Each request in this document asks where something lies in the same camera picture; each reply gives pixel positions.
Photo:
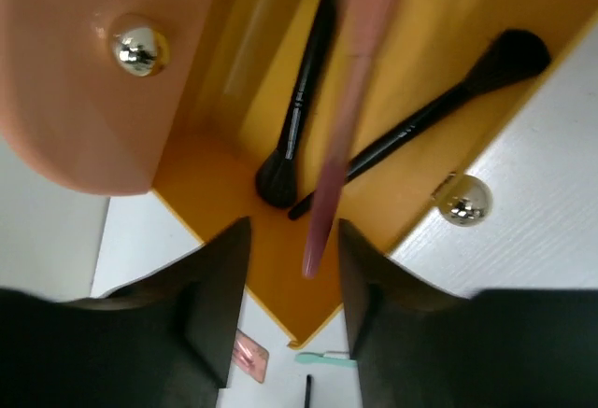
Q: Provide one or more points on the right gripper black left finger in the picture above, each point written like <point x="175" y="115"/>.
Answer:
<point x="164" y="340"/>

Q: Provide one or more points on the pink makeup palette card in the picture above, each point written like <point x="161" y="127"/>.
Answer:
<point x="250" y="357"/>

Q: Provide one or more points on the orange drawer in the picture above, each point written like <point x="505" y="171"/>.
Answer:
<point x="90" y="88"/>

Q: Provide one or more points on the teal plastic spatula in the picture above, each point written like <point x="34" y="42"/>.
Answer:
<point x="333" y="358"/>

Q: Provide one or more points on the pink makeup brush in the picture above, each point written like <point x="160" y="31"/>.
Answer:
<point x="365" y="24"/>

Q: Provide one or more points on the black angled makeup brush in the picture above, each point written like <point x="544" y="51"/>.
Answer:
<point x="275" y="180"/>

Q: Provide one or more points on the thin black eyeliner pencil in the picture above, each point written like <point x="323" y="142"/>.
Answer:
<point x="308" y="391"/>

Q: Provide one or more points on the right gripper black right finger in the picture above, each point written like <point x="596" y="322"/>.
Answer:
<point x="416" y="345"/>

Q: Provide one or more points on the black fan makeup brush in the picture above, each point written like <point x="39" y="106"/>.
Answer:
<point x="513" y="56"/>

